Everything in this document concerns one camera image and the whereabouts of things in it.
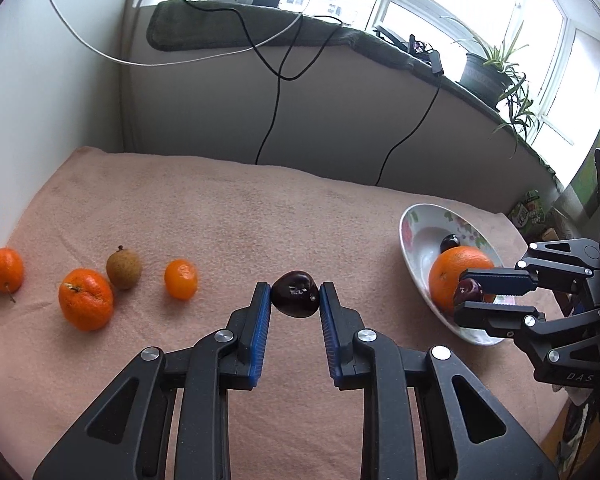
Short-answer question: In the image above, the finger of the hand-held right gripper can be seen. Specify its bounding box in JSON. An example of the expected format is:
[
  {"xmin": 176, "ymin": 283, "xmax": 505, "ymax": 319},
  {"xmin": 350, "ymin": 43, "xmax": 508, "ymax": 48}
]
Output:
[
  {"xmin": 453, "ymin": 304, "xmax": 600, "ymax": 366},
  {"xmin": 460, "ymin": 239, "xmax": 600, "ymax": 297}
]

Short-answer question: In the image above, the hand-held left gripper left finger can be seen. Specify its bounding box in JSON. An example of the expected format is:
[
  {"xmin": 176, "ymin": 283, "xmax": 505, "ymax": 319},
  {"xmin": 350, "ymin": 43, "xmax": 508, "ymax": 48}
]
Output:
[{"xmin": 32, "ymin": 282, "xmax": 272, "ymax": 480}]

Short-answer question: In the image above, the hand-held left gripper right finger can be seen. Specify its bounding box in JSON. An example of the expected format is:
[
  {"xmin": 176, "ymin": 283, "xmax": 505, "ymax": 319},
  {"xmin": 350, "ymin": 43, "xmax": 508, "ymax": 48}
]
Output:
[{"xmin": 320, "ymin": 282, "xmax": 561, "ymax": 480}]

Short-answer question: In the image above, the large orange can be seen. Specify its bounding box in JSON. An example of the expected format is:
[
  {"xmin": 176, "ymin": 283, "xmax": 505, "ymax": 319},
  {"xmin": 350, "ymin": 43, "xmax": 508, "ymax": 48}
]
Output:
[{"xmin": 428, "ymin": 246, "xmax": 497, "ymax": 315}]

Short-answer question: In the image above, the floral white plate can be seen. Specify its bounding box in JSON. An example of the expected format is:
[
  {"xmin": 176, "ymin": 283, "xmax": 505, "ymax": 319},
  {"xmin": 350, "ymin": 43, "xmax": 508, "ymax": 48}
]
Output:
[{"xmin": 399, "ymin": 203, "xmax": 517, "ymax": 347}]

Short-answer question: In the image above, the green printed bag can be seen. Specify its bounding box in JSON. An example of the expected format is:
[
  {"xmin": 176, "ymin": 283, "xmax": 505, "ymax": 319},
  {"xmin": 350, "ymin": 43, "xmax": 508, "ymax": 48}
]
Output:
[{"xmin": 510, "ymin": 190, "xmax": 548, "ymax": 233}]

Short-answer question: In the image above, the small tangerine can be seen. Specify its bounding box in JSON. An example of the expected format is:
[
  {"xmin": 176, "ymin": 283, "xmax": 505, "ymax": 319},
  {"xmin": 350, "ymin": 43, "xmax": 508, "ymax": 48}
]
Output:
[
  {"xmin": 164, "ymin": 259, "xmax": 199, "ymax": 301},
  {"xmin": 0, "ymin": 247, "xmax": 25, "ymax": 293}
]

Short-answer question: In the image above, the peach blanket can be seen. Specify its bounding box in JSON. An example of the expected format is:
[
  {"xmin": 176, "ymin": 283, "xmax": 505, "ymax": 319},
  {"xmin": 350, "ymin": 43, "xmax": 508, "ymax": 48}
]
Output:
[{"xmin": 0, "ymin": 146, "xmax": 576, "ymax": 480}]

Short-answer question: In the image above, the brown longan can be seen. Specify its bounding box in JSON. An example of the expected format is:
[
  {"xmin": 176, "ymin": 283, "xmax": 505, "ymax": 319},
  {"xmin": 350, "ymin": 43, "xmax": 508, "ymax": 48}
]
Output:
[{"xmin": 106, "ymin": 245, "xmax": 143, "ymax": 291}]

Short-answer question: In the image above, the medium tangerine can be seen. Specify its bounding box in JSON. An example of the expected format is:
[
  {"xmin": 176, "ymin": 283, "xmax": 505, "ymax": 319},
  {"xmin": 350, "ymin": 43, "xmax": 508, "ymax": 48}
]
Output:
[{"xmin": 58, "ymin": 268, "xmax": 115, "ymax": 332}]

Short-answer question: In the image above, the potted spider plant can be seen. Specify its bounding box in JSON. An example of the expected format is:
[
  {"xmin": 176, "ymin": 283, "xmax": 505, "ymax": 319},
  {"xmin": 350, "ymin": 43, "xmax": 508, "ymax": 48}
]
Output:
[{"xmin": 440, "ymin": 15, "xmax": 538, "ymax": 158}]

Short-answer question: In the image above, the white board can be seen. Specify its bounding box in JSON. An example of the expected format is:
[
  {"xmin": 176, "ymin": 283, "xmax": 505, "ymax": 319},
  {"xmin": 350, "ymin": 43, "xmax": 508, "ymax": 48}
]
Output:
[{"xmin": 0, "ymin": 0, "xmax": 146, "ymax": 286}]

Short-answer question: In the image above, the green yellow wall painting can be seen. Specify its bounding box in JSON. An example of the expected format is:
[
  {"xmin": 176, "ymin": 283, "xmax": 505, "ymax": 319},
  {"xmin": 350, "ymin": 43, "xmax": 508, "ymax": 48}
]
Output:
[{"xmin": 565, "ymin": 110, "xmax": 600, "ymax": 221}]

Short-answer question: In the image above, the black cable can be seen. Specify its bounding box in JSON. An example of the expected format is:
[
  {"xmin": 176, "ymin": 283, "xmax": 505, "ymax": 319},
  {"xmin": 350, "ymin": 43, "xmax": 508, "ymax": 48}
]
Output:
[
  {"xmin": 376, "ymin": 35, "xmax": 443, "ymax": 187},
  {"xmin": 170, "ymin": 0, "xmax": 343, "ymax": 166}
]

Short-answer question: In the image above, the white cable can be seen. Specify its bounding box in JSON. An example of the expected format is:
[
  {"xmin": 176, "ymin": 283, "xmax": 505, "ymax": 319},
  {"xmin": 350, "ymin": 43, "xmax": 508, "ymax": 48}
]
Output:
[{"xmin": 41, "ymin": 0, "xmax": 303, "ymax": 67}]

